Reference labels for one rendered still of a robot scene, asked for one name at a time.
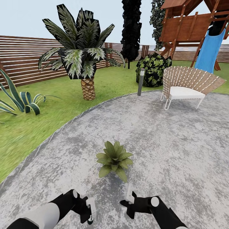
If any insectifuge atomizer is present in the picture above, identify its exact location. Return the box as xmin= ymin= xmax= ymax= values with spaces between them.
xmin=87 ymin=215 xmax=94 ymax=225

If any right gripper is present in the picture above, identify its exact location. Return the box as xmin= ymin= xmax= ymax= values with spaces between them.
xmin=120 ymin=191 xmax=143 ymax=219

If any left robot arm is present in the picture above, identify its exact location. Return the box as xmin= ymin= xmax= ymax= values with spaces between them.
xmin=0 ymin=40 xmax=96 ymax=229

